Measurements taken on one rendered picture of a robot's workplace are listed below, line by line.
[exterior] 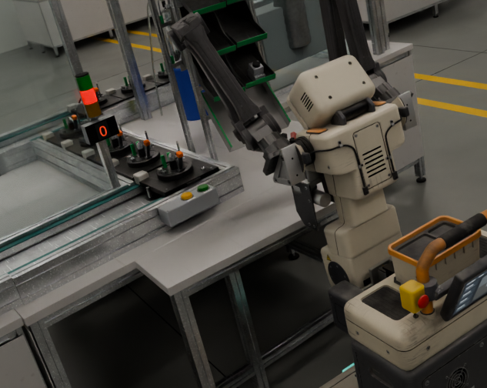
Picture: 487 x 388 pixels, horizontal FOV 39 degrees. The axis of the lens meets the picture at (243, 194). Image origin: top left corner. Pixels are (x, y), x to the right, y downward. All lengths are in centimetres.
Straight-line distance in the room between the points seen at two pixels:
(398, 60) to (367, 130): 208
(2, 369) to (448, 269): 137
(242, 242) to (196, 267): 18
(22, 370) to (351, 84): 134
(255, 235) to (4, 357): 87
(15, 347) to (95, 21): 941
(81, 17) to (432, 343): 992
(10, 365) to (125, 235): 55
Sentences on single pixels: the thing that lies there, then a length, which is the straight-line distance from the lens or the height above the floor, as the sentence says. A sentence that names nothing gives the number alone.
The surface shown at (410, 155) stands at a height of 22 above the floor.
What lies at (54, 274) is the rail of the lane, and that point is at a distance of 233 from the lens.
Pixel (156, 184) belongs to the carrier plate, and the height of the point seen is 97.
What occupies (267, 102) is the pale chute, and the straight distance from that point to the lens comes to 281.
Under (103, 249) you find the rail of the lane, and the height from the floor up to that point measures 91.
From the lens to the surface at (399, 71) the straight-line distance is 405.
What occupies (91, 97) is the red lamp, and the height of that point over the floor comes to 133.
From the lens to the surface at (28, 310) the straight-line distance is 229.
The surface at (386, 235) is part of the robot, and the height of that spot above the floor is 83.
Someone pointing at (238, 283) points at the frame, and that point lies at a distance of 262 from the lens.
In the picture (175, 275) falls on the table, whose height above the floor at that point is 86.
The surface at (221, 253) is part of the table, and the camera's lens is 222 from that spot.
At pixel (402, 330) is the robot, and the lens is 183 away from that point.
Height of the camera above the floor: 193
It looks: 24 degrees down
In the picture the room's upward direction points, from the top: 14 degrees counter-clockwise
